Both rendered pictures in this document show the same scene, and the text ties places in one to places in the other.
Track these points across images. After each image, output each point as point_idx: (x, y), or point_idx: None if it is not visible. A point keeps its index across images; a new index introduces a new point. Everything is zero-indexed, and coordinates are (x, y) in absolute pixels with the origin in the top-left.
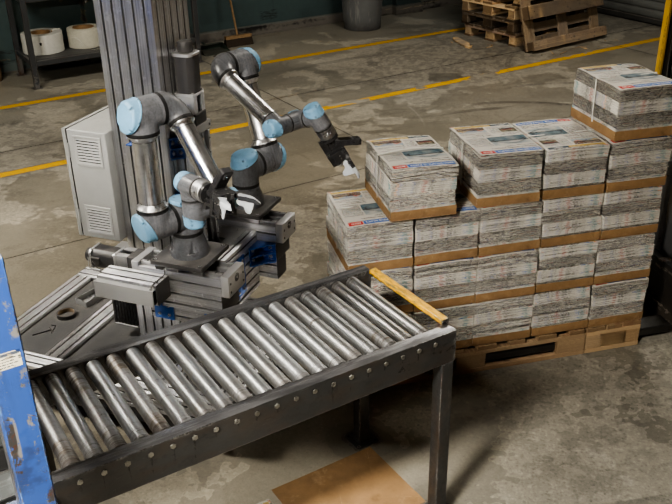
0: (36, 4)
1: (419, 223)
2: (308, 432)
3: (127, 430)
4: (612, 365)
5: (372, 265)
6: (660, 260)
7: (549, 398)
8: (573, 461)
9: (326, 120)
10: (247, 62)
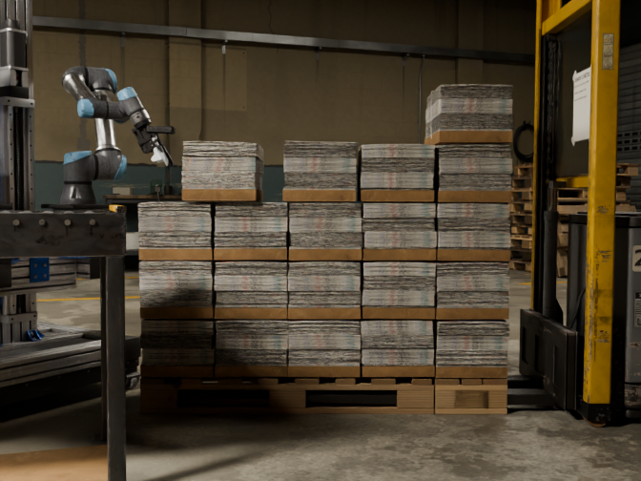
0: (132, 216)
1: (217, 209)
2: (60, 429)
3: None
4: (461, 423)
5: (165, 252)
6: (541, 321)
7: (358, 435)
8: (333, 477)
9: (136, 103)
10: (99, 75)
